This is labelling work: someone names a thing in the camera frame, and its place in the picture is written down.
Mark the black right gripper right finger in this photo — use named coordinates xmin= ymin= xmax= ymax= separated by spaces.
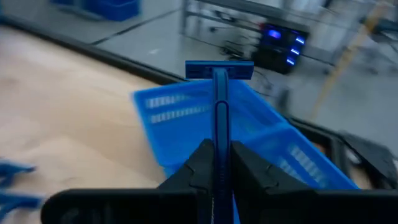
xmin=231 ymin=139 xmax=315 ymax=224

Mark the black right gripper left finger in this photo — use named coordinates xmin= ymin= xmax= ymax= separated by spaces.
xmin=157 ymin=138 xmax=215 ymax=224

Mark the blue plastic slotted basket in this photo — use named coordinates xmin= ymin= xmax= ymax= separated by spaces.
xmin=233 ymin=123 xmax=360 ymax=224
xmin=132 ymin=79 xmax=282 ymax=180

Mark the black computer with blue lights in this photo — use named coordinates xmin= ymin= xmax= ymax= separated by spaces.
xmin=253 ymin=22 xmax=310 ymax=75

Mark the blue storage bin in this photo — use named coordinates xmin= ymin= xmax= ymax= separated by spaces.
xmin=51 ymin=0 xmax=142 ymax=22

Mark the yellow hanging cable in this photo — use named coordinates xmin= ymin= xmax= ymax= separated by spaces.
xmin=310 ymin=0 xmax=386 ymax=121

